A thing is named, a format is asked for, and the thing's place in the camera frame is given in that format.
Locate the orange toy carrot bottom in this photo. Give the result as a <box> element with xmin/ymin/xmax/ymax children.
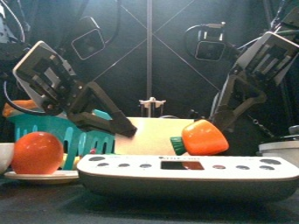
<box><xmin>170</xmin><ymin>118</ymin><xmax>230</xmax><ymax>157</ymax></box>

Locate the yellow toy banana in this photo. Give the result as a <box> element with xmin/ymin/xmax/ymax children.
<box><xmin>61</xmin><ymin>152</ymin><xmax>81</xmax><ymax>171</ymax></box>

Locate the white kitchen scale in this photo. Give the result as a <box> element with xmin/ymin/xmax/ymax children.
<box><xmin>77</xmin><ymin>153</ymin><xmax>299</xmax><ymax>204</ymax></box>

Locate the orange toy tomato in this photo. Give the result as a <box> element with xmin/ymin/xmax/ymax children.
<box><xmin>10</xmin><ymin>131</ymin><xmax>66</xmax><ymax>175</ymax></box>

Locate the grey toy pot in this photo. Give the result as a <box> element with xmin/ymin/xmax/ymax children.
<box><xmin>257</xmin><ymin>125</ymin><xmax>299</xmax><ymax>169</ymax></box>

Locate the small white plate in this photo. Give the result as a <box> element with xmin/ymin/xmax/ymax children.
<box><xmin>5</xmin><ymin>170</ymin><xmax>81</xmax><ymax>186</ymax></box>

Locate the white toy saucepan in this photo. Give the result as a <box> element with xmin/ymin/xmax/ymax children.
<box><xmin>0</xmin><ymin>142</ymin><xmax>17</xmax><ymax>175</ymax></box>

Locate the white frame fixture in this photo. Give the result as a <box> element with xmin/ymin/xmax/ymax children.
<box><xmin>139</xmin><ymin>96</ymin><xmax>167</xmax><ymax>118</ymax></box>

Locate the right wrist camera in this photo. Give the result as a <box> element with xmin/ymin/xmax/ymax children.
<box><xmin>193</xmin><ymin>27</ymin><xmax>229</xmax><ymax>62</ymax></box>

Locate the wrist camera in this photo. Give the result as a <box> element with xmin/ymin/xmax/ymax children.
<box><xmin>70</xmin><ymin>16</ymin><xmax>109</xmax><ymax>60</ymax></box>
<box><xmin>193</xmin><ymin>27</ymin><xmax>229</xmax><ymax>62</ymax></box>

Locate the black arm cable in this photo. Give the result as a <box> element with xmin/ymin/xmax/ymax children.
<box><xmin>3</xmin><ymin>80</ymin><xmax>54</xmax><ymax>117</ymax></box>

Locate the teal basket with orange handle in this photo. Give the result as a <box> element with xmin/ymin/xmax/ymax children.
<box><xmin>2</xmin><ymin>99</ymin><xmax>118</xmax><ymax>172</ymax></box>

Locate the thin white cord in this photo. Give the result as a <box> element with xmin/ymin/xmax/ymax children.
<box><xmin>119</xmin><ymin>3</ymin><xmax>222</xmax><ymax>92</ymax></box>
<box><xmin>93</xmin><ymin>0</ymin><xmax>197</xmax><ymax>81</ymax></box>

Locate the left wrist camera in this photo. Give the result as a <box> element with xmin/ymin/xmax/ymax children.
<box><xmin>70</xmin><ymin>16</ymin><xmax>109</xmax><ymax>60</ymax></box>

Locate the grey vertical frame pole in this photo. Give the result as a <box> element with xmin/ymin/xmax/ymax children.
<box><xmin>146</xmin><ymin>0</ymin><xmax>155</xmax><ymax>92</ymax></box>

